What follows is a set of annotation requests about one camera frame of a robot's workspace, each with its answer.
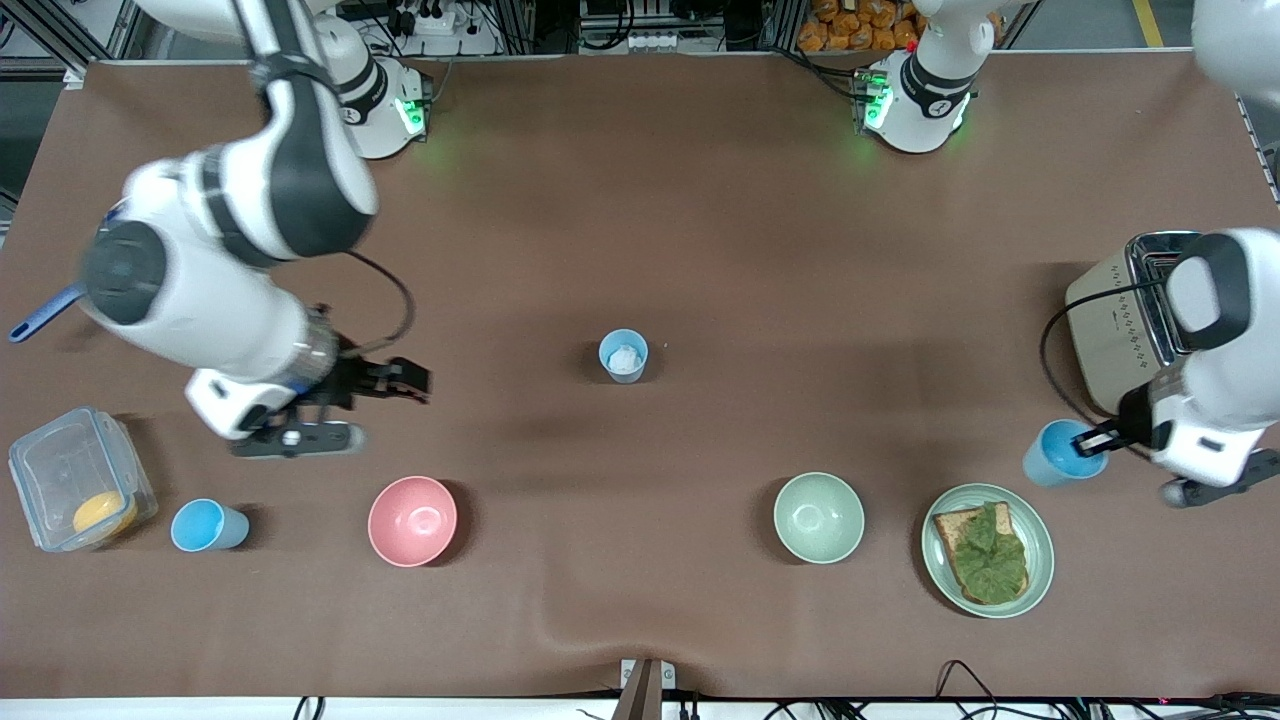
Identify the blue cup with white paper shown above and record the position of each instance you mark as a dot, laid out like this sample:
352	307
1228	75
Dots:
604	350

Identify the pink bowl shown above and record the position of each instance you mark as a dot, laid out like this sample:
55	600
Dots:
412	520

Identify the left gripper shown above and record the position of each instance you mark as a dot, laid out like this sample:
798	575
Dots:
1133	408

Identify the pale green bowl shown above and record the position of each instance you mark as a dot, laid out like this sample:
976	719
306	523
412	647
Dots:
818	518

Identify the light blue cup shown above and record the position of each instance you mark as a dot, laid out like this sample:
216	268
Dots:
200	526
1045	462

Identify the clear blue-rimmed plastic container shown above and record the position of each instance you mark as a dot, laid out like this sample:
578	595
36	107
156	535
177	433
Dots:
55	470

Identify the white power strip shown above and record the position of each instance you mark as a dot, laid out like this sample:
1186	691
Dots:
425	20

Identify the yellow round sponge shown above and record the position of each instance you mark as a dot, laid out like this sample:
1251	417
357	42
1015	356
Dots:
104	513

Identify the bag of orange buns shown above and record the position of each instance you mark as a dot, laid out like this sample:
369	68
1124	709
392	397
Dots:
850	25

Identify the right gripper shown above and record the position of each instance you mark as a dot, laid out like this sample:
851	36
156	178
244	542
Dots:
353	379

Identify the brown bread slice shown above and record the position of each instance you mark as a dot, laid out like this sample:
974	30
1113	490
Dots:
948	530

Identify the white crumpled paper wad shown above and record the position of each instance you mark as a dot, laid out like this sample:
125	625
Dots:
625	360

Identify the green lettuce leaf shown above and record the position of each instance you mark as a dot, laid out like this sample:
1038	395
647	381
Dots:
990	560

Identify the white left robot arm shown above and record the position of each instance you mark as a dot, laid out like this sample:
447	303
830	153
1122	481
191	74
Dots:
935	100

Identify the pale green plate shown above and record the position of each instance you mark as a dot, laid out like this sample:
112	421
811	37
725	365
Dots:
1040	560

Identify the brown table cover mat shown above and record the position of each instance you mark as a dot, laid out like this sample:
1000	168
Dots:
700	200

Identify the beige and chrome toaster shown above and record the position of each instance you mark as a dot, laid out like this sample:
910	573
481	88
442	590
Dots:
1110	330

